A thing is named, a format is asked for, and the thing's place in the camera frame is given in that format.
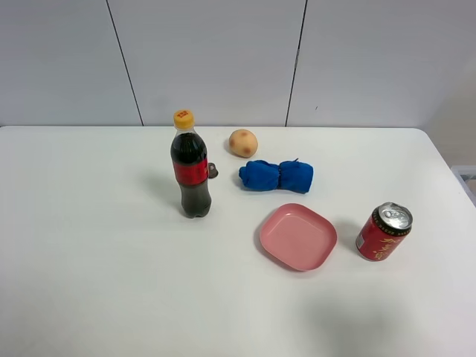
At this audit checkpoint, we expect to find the cola bottle with yellow cap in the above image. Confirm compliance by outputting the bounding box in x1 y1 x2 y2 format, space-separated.
170 109 212 218

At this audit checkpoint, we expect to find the small dark brown object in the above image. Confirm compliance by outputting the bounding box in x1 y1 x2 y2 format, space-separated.
208 163 219 179

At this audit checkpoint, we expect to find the rolled blue cloth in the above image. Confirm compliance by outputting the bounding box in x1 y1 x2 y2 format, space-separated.
239 160 314 194

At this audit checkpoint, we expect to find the tan potato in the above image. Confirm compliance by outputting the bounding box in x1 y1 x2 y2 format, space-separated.
228 129 258 158

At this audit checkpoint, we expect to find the pink square plate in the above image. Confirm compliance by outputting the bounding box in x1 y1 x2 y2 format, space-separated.
259 203 337 271

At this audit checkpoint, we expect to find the red drink can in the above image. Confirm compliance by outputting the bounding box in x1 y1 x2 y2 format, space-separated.
356 202 413 261

